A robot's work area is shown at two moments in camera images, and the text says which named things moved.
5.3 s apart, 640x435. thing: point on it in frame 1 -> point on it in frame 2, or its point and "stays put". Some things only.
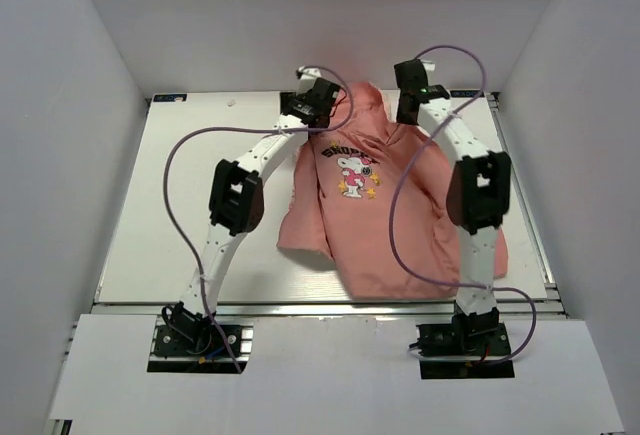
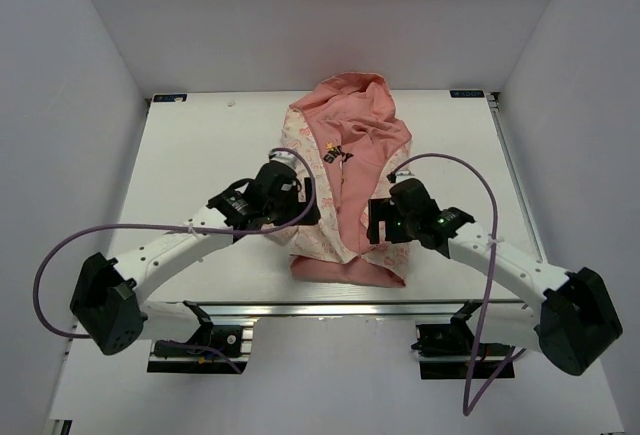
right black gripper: (403, 118) -> (382, 209)
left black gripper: (287, 97) -> (297, 206)
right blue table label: (466, 93) stays put
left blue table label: (170, 98) stays put
